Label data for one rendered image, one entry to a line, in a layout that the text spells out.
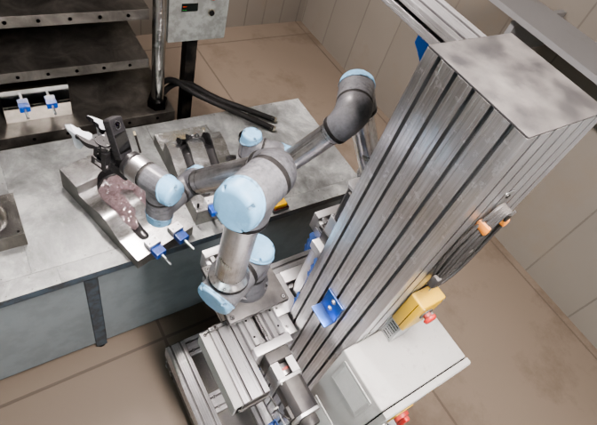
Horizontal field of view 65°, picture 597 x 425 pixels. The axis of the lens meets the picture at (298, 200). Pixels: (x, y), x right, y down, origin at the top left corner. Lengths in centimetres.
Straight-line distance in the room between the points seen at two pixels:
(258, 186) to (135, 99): 163
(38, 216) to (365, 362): 135
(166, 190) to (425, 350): 86
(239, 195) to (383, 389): 68
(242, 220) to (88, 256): 102
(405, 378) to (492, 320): 200
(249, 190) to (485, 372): 240
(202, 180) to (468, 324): 230
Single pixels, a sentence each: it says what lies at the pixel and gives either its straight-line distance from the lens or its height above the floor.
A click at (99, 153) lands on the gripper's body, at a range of 138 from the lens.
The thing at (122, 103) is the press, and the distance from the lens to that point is 252.
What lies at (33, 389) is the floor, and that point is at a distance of 260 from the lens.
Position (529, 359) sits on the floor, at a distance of 338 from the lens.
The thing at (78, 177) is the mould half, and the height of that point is 91.
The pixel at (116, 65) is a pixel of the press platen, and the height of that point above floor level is 102.
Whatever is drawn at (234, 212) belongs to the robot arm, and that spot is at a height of 162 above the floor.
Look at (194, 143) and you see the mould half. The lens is 212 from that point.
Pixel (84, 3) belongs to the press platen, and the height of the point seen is 129.
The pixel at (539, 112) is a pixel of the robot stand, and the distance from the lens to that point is 89.
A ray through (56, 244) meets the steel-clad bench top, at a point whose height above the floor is 80.
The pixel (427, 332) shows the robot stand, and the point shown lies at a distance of 150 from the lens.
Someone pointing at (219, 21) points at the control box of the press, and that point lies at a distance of 249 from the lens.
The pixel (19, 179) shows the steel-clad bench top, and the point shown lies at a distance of 219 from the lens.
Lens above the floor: 241
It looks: 48 degrees down
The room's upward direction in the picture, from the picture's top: 21 degrees clockwise
